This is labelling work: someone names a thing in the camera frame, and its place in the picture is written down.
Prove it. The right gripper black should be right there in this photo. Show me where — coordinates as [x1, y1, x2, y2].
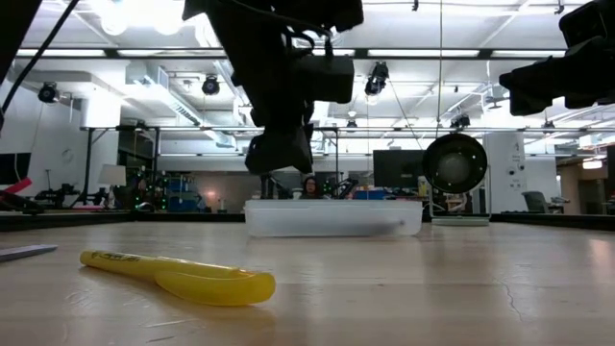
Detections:
[499, 0, 615, 117]

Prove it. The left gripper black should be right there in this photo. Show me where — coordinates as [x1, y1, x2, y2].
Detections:
[181, 0, 365, 176]

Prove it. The yellow highlighter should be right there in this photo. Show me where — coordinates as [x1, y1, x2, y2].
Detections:
[79, 249, 278, 308]

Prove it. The grey object edge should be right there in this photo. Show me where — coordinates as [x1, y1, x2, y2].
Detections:
[0, 243, 60, 264]

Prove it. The clear plastic pencil box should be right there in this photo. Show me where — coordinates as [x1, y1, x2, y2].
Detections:
[244, 199, 425, 238]

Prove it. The person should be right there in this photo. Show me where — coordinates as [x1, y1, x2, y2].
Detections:
[299, 175, 324, 201]

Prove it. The black overhead crossbar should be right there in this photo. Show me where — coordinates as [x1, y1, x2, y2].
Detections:
[0, 46, 615, 61]

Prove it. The white pillar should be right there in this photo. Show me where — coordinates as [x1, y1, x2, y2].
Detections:
[481, 131, 528, 213]

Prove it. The thin vertical rod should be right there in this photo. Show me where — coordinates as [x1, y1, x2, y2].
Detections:
[435, 0, 444, 140]

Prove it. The grey office chair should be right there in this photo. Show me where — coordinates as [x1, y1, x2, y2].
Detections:
[522, 190, 550, 214]

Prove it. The black monitor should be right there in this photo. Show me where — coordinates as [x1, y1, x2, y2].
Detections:
[373, 149, 427, 189]

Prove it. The clear acrylic stand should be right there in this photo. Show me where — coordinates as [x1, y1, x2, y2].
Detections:
[429, 178, 492, 228]

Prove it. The lamp with white shade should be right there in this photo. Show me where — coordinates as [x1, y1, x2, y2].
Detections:
[97, 163, 128, 187]

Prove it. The black background workstation frame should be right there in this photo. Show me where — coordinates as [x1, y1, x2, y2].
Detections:
[311, 125, 340, 174]
[79, 125, 162, 209]

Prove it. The black hanging camera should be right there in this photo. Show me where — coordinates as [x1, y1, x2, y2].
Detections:
[363, 61, 391, 97]

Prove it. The black aluminium table frame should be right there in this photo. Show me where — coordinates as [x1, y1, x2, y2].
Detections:
[0, 210, 615, 234]

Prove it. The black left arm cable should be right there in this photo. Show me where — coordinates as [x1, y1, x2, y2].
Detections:
[0, 0, 82, 131]

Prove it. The pink strap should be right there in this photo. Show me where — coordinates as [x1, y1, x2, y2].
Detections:
[0, 177, 35, 198]

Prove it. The black wall screen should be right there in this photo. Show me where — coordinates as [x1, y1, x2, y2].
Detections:
[0, 152, 33, 186]

